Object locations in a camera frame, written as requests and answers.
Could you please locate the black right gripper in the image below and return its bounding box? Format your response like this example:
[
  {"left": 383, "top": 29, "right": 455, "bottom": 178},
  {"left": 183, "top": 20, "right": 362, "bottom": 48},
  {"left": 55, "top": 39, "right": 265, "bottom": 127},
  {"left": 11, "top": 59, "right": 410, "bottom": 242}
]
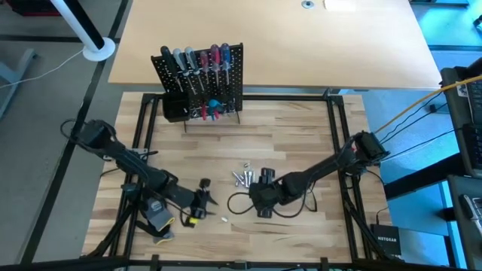
[{"left": 248, "top": 167, "right": 287, "bottom": 219}]

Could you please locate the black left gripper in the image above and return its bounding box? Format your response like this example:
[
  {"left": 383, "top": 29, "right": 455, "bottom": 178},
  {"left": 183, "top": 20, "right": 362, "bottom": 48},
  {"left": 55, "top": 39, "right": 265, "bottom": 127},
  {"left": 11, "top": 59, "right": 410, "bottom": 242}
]
[{"left": 186, "top": 178, "right": 220, "bottom": 227}]

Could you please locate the teal-handled screwdriver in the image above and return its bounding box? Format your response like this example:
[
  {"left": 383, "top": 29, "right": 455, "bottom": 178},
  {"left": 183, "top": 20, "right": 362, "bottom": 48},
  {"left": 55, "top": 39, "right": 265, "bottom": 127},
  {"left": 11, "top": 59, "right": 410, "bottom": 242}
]
[{"left": 207, "top": 98, "right": 224, "bottom": 114}]

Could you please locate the black perforated pegboard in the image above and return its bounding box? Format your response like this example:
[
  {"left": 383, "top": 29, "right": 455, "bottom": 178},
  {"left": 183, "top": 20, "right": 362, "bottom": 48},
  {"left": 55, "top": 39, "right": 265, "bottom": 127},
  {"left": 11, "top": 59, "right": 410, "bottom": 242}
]
[{"left": 150, "top": 42, "right": 245, "bottom": 125}]

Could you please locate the red-handled screwdriver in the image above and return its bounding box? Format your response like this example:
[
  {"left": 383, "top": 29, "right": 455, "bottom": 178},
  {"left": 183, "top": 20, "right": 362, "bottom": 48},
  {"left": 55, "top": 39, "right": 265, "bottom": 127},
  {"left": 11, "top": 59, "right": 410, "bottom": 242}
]
[{"left": 209, "top": 44, "right": 221, "bottom": 88}]

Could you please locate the blue-handled screwdriver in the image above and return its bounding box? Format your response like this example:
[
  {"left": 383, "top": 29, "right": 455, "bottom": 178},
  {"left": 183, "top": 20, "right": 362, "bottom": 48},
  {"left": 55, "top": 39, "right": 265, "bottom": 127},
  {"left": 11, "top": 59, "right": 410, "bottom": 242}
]
[{"left": 219, "top": 42, "right": 232, "bottom": 86}]

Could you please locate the grey yellow-trimmed work glove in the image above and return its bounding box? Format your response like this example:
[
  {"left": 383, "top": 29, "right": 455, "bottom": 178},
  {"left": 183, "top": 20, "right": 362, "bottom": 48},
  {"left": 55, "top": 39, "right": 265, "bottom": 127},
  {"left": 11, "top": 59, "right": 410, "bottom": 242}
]
[
  {"left": 145, "top": 199, "right": 176, "bottom": 233},
  {"left": 151, "top": 230, "right": 175, "bottom": 246}
]

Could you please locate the black plastic pegboard bin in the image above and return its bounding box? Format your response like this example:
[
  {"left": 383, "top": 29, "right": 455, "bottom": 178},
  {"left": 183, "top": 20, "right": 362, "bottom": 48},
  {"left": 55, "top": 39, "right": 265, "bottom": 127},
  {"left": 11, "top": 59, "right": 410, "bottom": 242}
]
[{"left": 162, "top": 92, "right": 191, "bottom": 123}]

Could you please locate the light wooden desk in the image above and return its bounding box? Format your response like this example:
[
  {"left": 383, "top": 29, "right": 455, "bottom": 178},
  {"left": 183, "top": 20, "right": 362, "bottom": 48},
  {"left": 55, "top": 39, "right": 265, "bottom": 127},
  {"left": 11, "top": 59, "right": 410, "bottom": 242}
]
[{"left": 108, "top": 0, "right": 444, "bottom": 91}]

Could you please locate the black floor beam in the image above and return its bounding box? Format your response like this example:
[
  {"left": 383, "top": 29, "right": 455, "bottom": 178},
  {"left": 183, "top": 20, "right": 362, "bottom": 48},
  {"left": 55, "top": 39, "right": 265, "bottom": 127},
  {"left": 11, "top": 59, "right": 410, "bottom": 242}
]
[{"left": 383, "top": 152, "right": 465, "bottom": 201}]

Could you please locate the grey side table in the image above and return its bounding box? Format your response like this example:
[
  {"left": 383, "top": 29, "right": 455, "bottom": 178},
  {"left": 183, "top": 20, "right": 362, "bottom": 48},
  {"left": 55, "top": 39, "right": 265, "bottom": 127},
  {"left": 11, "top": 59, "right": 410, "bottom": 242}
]
[{"left": 446, "top": 175, "right": 482, "bottom": 271}]

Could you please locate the black work desk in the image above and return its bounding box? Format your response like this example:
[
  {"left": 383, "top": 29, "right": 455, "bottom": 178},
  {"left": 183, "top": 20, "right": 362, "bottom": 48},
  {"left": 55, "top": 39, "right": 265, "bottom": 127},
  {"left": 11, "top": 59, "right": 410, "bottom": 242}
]
[{"left": 439, "top": 56, "right": 482, "bottom": 178}]

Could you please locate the white paper sheet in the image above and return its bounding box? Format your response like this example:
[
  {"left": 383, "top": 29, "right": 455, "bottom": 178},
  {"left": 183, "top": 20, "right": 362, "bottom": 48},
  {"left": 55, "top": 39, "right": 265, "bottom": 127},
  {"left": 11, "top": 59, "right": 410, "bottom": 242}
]
[{"left": 323, "top": 0, "right": 357, "bottom": 12}]

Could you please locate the white pole round base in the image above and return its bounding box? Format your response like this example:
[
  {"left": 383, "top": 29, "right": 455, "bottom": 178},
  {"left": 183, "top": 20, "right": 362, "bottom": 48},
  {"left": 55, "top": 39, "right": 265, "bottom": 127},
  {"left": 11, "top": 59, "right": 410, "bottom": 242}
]
[{"left": 50, "top": 0, "right": 116, "bottom": 63}]

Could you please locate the dark red box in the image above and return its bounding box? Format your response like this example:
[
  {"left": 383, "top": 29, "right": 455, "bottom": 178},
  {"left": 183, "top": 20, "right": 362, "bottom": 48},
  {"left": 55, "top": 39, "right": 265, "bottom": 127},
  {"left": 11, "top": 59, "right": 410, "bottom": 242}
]
[{"left": 5, "top": 0, "right": 62, "bottom": 17}]

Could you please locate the black camera cable loop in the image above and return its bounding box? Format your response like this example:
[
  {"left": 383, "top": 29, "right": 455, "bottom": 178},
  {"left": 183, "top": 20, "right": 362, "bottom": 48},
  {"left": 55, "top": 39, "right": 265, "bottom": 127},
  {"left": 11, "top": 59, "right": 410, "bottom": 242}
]
[{"left": 227, "top": 191, "right": 261, "bottom": 216}]

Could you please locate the chrome wire ring tool rack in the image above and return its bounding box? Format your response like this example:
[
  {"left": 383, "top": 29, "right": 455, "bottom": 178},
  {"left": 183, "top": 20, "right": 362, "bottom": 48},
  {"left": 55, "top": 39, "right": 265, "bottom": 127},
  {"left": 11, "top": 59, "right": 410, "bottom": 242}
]
[{"left": 190, "top": 100, "right": 242, "bottom": 120}]

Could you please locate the black aluminium table frame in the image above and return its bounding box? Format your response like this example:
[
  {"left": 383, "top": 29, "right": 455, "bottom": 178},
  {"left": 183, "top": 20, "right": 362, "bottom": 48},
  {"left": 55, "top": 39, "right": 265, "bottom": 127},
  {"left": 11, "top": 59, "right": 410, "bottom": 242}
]
[{"left": 78, "top": 92, "right": 396, "bottom": 271}]

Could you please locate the black Netgear network switch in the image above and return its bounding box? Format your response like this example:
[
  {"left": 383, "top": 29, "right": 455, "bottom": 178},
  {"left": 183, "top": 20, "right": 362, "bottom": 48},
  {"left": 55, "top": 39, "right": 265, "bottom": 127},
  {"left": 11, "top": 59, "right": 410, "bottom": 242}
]
[{"left": 370, "top": 223, "right": 402, "bottom": 257}]

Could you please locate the black floor cable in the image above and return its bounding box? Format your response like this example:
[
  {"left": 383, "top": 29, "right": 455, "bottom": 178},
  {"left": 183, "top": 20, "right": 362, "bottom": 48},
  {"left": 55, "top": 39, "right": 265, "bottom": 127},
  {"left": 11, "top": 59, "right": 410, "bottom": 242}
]
[
  {"left": 379, "top": 92, "right": 447, "bottom": 145},
  {"left": 380, "top": 127, "right": 465, "bottom": 163}
]

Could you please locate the yellow hanging cable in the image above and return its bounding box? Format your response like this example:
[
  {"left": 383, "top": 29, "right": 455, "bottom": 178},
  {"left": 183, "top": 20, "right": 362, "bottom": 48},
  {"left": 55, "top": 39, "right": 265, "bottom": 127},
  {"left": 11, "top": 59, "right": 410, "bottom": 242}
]
[{"left": 374, "top": 75, "right": 482, "bottom": 136}]

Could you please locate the white floor cable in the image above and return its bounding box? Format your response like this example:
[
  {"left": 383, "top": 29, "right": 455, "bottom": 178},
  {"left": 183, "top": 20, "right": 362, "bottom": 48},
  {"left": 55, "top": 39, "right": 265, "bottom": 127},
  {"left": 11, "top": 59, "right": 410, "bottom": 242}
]
[{"left": 0, "top": 47, "right": 84, "bottom": 91}]

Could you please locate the grey metal floor bracket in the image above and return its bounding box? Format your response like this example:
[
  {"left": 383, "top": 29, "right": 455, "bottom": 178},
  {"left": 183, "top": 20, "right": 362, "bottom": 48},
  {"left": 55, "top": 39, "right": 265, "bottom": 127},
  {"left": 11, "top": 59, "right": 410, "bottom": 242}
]
[{"left": 0, "top": 47, "right": 38, "bottom": 118}]

